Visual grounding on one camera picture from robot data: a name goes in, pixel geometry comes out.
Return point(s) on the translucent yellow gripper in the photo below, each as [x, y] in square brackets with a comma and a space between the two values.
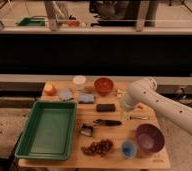
[125, 115]

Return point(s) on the black eraser block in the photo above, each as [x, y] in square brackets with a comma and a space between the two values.
[105, 108]

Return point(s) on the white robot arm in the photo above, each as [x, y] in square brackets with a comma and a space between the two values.
[144, 91]

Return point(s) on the small blue cup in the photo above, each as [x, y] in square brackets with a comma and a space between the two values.
[128, 149]

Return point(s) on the white plastic cup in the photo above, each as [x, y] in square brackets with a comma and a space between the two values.
[79, 81]

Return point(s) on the wooden clothespin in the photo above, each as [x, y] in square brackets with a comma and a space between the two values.
[119, 93]

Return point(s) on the wooden board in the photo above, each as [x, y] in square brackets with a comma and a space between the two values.
[86, 113]

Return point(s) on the purple bowl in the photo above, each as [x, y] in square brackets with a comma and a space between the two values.
[149, 138]

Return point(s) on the red bowl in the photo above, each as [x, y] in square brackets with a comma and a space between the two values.
[103, 86]

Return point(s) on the bunch of dark grapes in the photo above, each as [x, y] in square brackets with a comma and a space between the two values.
[98, 148]

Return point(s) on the black binder clip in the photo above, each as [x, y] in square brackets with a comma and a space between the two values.
[86, 130]

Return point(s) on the blue sponge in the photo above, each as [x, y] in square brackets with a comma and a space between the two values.
[86, 99]

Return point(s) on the grey blue cloth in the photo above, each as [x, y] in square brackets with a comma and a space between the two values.
[65, 94]

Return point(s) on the green plastic tray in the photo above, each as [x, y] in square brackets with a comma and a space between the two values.
[48, 132]

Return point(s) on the orange round fruit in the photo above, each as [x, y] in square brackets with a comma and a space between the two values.
[49, 89]

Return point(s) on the background green tray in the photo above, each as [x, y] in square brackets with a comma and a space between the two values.
[32, 21]

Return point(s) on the black handled peeler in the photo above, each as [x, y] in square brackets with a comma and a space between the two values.
[109, 123]

